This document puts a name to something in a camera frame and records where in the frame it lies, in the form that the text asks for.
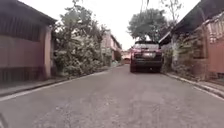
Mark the building with red gate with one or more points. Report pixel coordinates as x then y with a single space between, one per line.
23 46

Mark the climbing plants on wall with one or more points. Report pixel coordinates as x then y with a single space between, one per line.
181 55

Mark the grey asphalt road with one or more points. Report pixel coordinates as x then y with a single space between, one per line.
113 100

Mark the brick wall building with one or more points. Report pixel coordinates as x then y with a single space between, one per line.
203 43

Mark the pink building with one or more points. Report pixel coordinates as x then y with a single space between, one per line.
111 45

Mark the large green tree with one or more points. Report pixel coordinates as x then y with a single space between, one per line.
148 23

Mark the green bushes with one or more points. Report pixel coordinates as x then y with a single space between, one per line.
78 50

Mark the dark red car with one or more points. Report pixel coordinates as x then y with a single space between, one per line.
146 55

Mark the concrete kerb strip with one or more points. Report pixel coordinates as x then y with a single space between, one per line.
30 86
200 85

